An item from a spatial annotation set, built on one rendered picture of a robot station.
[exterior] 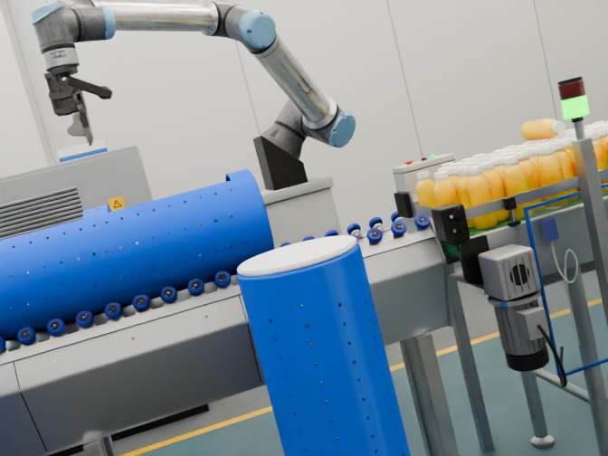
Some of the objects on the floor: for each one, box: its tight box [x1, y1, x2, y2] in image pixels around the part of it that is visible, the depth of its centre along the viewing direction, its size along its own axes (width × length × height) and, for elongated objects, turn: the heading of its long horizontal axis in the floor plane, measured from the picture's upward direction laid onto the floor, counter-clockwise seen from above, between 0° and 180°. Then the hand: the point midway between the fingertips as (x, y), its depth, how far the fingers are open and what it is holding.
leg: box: [399, 337, 440, 456], centre depth 220 cm, size 6×6×63 cm
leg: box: [412, 332, 460, 456], centre depth 206 cm, size 6×6×63 cm
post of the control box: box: [448, 263, 495, 452], centre depth 244 cm, size 4×4×100 cm
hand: (91, 140), depth 184 cm, fingers closed
